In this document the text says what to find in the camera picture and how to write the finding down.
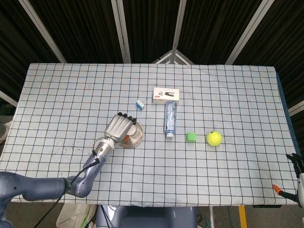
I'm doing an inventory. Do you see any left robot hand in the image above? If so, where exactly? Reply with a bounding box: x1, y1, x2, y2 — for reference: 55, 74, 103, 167
104, 111, 137, 143

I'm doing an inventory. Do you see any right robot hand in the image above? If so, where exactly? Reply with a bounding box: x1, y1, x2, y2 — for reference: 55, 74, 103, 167
272, 153, 304, 206

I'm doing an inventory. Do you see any round metal plate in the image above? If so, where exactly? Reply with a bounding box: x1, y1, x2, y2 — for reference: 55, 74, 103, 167
116, 122, 144, 148

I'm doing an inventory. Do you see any clear plastic water bottle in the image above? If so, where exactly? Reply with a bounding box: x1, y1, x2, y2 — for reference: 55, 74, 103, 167
164, 100, 178, 139

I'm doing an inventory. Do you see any white cardboard product box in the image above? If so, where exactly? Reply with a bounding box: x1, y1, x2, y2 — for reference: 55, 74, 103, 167
152, 87, 180, 105

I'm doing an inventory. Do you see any checked light blue tablecloth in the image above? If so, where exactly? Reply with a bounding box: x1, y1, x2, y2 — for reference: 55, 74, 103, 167
0, 62, 300, 207

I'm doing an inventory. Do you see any blue table side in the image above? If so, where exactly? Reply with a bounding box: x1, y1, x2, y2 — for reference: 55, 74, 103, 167
276, 71, 300, 152

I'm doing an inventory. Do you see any blue-grey robot torso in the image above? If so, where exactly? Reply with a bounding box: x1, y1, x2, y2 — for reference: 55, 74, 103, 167
96, 205, 198, 228

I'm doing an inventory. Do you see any metal table leg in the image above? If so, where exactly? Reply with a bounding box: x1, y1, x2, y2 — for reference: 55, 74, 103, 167
209, 206, 216, 228

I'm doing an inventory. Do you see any yellow tennis ball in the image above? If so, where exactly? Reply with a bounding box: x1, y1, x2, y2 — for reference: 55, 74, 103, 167
206, 131, 223, 147

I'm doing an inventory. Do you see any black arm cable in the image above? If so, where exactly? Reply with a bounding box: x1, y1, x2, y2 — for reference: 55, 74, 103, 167
33, 151, 100, 228

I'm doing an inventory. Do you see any white frame rail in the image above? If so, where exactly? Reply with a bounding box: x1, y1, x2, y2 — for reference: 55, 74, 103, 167
0, 90, 19, 107
288, 101, 304, 117

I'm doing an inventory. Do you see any white triangular frame brace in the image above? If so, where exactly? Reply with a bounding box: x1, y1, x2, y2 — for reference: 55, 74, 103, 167
152, 49, 195, 65

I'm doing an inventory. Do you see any white frame post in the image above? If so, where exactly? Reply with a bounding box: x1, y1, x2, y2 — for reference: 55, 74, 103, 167
225, 0, 273, 65
18, 0, 67, 64
171, 0, 188, 52
111, 0, 132, 64

